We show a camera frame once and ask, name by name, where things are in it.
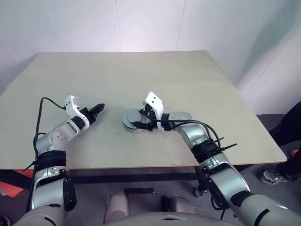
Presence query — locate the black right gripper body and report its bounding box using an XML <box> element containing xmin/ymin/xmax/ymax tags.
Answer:
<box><xmin>142</xmin><ymin>105</ymin><xmax>157</xmax><ymax>131</ymax></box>

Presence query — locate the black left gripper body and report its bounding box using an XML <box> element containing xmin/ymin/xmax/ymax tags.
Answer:
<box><xmin>79</xmin><ymin>106</ymin><xmax>97</xmax><ymax>124</ymax></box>

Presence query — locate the grey round metal lid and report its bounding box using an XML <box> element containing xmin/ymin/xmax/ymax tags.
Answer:
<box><xmin>121</xmin><ymin>108</ymin><xmax>148</xmax><ymax>130</ymax></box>

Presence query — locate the black flat bar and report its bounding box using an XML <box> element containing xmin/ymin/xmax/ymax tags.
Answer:
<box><xmin>124</xmin><ymin>187</ymin><xmax>155</xmax><ymax>194</ymax></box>

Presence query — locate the grey rounded robot knee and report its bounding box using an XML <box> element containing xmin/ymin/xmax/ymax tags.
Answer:
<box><xmin>104</xmin><ymin>191</ymin><xmax>130</xmax><ymax>223</ymax></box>
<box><xmin>169</xmin><ymin>195</ymin><xmax>196</xmax><ymax>214</ymax></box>

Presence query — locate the black table caster wheel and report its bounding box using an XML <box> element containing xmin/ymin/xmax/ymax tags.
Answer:
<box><xmin>193</xmin><ymin>186</ymin><xmax>208</xmax><ymax>197</ymax></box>

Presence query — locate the grey robot torso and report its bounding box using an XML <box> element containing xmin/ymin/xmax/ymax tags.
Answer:
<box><xmin>65</xmin><ymin>211</ymin><xmax>226</xmax><ymax>226</ymax></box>

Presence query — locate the orange floor object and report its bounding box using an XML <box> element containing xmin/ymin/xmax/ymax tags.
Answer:
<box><xmin>0</xmin><ymin>169</ymin><xmax>32</xmax><ymax>199</ymax></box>

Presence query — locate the grey sneaker shoe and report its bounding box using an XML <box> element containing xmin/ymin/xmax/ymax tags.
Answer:
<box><xmin>258</xmin><ymin>168</ymin><xmax>290</xmax><ymax>185</ymax></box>

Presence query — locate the person in black clothing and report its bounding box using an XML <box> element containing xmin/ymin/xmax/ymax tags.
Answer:
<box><xmin>269</xmin><ymin>101</ymin><xmax>301</xmax><ymax>182</ymax></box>

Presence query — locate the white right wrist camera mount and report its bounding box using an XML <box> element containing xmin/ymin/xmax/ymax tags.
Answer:
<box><xmin>141</xmin><ymin>91</ymin><xmax>165</xmax><ymax>130</ymax></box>

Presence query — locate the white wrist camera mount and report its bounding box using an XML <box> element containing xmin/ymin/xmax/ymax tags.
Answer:
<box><xmin>141</xmin><ymin>91</ymin><xmax>165</xmax><ymax>130</ymax></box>
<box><xmin>64</xmin><ymin>95</ymin><xmax>90</xmax><ymax>129</ymax></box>

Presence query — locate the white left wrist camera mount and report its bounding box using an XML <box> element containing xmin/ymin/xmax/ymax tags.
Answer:
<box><xmin>64</xmin><ymin>95</ymin><xmax>90</xmax><ymax>129</ymax></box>

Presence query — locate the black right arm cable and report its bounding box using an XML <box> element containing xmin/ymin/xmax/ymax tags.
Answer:
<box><xmin>138</xmin><ymin>119</ymin><xmax>230</xmax><ymax>211</ymax></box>

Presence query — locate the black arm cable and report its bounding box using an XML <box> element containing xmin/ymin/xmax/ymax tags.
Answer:
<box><xmin>138</xmin><ymin>119</ymin><xmax>230</xmax><ymax>211</ymax></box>
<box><xmin>25</xmin><ymin>97</ymin><xmax>66</xmax><ymax>211</ymax></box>

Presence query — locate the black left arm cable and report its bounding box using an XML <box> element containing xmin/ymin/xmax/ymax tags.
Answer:
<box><xmin>25</xmin><ymin>97</ymin><xmax>66</xmax><ymax>211</ymax></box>

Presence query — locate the black table frame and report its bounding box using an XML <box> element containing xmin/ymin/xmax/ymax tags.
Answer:
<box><xmin>65</xmin><ymin>164</ymin><xmax>243</xmax><ymax>186</ymax></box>

